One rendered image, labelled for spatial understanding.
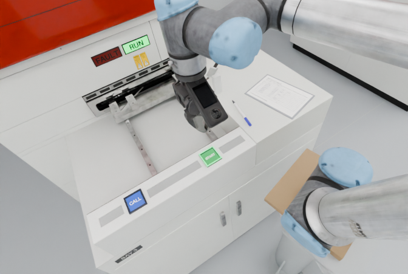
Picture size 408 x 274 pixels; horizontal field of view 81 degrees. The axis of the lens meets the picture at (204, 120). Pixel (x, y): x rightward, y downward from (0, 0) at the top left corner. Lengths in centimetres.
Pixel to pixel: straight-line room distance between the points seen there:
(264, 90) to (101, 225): 71
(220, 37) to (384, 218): 34
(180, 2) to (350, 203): 43
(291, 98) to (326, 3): 56
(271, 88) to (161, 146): 50
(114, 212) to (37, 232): 144
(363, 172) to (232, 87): 54
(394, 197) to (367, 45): 21
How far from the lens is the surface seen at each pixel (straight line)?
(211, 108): 51
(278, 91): 95
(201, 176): 74
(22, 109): 118
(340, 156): 68
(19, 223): 232
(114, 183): 100
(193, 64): 48
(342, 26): 41
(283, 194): 85
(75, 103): 118
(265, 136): 81
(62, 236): 205
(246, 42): 36
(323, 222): 55
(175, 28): 43
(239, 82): 99
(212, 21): 39
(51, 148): 132
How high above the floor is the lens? 161
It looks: 49 degrees down
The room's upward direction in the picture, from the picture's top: 11 degrees counter-clockwise
